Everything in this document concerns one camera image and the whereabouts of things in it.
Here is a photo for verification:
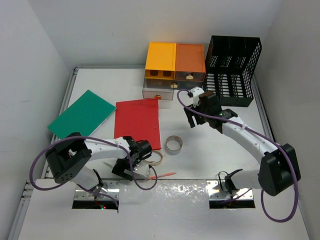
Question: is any silver tape roll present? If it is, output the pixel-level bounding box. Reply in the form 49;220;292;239
165;135;183;155

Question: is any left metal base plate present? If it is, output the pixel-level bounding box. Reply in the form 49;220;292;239
73;179;120;201

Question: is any orange drawer box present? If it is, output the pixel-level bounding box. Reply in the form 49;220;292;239
175;43;206;82

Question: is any orange highlighter pen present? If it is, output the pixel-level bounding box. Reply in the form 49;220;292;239
146;172;177;181

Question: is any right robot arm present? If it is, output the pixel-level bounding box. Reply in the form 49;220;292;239
184;87;301;196

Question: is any black mesh file organizer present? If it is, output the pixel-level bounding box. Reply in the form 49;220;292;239
203;35;262;107

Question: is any yellow drawer box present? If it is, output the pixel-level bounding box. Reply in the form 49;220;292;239
142;42;177;101

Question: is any grey bottom drawer box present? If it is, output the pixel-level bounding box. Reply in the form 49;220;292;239
145;78;204;90

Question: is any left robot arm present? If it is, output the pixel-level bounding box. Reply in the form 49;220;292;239
45;132;152;191

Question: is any beige masking tape roll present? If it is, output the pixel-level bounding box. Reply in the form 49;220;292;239
144;150;164;167

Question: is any white foam front board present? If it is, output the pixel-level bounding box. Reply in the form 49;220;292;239
19;180;309;240

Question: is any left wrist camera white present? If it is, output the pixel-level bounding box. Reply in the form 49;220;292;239
133;162;151;180

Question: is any metal base plate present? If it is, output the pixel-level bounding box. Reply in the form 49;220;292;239
73;179;120;201
206;179;254;201

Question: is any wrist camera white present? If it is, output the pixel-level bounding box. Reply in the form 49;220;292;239
133;162;151;180
188;87;204;108

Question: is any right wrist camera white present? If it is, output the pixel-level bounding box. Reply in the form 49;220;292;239
188;87;204;108

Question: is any green notebook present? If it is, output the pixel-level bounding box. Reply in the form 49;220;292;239
47;90;116;139

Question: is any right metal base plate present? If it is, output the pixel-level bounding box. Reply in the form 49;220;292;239
206;179;254;201

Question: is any red folder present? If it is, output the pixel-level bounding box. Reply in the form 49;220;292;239
114;99;162;150

